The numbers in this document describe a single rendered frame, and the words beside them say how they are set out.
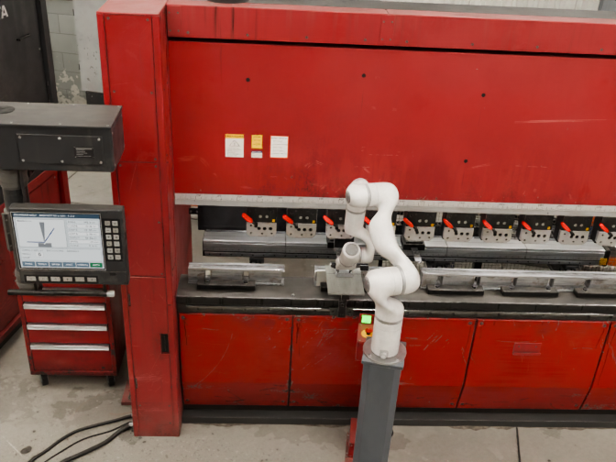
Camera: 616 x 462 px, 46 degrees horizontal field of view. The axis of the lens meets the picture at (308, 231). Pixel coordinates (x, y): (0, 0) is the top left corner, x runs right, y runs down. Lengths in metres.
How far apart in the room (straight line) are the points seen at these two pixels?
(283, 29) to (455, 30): 0.75
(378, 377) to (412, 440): 1.13
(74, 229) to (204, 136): 0.77
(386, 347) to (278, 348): 0.93
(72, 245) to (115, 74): 0.73
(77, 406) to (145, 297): 1.08
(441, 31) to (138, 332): 2.05
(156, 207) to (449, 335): 1.69
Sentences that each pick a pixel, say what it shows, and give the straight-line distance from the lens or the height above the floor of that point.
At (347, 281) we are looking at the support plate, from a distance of 3.62.
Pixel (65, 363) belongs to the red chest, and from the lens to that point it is 4.46.
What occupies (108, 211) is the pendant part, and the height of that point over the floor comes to 1.59.
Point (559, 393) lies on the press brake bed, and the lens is 4.41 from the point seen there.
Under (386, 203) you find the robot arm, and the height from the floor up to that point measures 1.61.
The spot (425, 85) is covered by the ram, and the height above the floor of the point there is 1.98.
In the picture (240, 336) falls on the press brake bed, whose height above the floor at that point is 0.62.
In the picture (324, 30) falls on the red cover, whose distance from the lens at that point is 3.23.
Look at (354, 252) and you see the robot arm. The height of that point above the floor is 1.25.
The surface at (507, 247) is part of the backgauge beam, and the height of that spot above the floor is 0.98.
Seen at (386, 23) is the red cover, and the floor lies 2.26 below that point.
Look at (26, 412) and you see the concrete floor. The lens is 4.51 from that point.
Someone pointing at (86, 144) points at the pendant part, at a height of 1.87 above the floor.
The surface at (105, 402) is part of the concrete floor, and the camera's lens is 4.46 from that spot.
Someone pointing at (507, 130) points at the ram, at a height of 1.78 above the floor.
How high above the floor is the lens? 2.95
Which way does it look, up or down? 29 degrees down
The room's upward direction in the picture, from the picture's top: 3 degrees clockwise
